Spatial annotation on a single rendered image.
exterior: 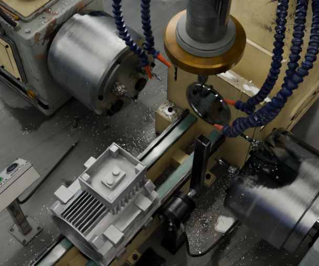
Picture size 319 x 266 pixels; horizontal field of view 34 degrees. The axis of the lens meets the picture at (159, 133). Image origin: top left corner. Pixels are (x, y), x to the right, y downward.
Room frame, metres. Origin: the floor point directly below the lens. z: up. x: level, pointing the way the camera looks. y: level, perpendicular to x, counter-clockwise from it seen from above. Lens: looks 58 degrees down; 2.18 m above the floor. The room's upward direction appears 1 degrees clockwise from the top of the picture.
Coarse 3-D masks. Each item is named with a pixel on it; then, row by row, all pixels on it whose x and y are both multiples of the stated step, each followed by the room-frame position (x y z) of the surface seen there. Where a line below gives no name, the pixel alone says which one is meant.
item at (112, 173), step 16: (112, 144) 0.62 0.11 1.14; (96, 160) 0.58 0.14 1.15; (112, 160) 0.60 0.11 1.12; (128, 160) 0.60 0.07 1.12; (80, 176) 0.54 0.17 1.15; (96, 176) 0.55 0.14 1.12; (112, 176) 0.55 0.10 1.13; (128, 176) 0.56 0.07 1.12; (144, 176) 0.56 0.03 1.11; (96, 192) 0.50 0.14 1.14; (112, 192) 0.51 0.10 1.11; (128, 192) 0.52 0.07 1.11; (112, 208) 0.47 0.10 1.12
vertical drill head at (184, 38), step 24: (192, 0) 0.76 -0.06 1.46; (216, 0) 0.75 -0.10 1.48; (168, 24) 0.82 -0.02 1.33; (192, 24) 0.76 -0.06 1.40; (216, 24) 0.75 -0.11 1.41; (240, 24) 0.82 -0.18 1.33; (168, 48) 0.75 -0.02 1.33; (192, 48) 0.74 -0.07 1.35; (216, 48) 0.73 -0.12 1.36; (240, 48) 0.75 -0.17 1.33; (192, 72) 0.70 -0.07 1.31; (216, 72) 0.70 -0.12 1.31
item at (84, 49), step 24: (72, 24) 0.99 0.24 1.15; (96, 24) 0.98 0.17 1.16; (72, 48) 0.92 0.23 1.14; (96, 48) 0.90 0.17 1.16; (120, 48) 0.90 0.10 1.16; (72, 72) 0.87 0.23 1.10; (96, 72) 0.84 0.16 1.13; (120, 72) 0.87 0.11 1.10; (144, 72) 0.90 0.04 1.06; (96, 96) 0.81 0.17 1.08; (120, 96) 0.83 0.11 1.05
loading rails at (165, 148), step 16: (176, 128) 0.82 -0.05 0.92; (192, 128) 0.84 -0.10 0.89; (160, 144) 0.76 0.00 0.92; (176, 144) 0.78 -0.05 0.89; (144, 160) 0.71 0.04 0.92; (160, 160) 0.73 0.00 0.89; (176, 160) 0.75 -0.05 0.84; (192, 160) 0.71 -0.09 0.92; (208, 160) 0.73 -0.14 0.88; (176, 176) 0.66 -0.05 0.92; (208, 176) 0.71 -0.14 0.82; (160, 192) 0.61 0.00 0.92; (176, 192) 0.62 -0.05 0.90; (160, 208) 0.57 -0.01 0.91; (64, 240) 0.47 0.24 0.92; (144, 240) 0.52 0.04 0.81; (48, 256) 0.43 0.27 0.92; (64, 256) 0.44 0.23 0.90; (80, 256) 0.46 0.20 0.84; (128, 256) 0.47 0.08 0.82
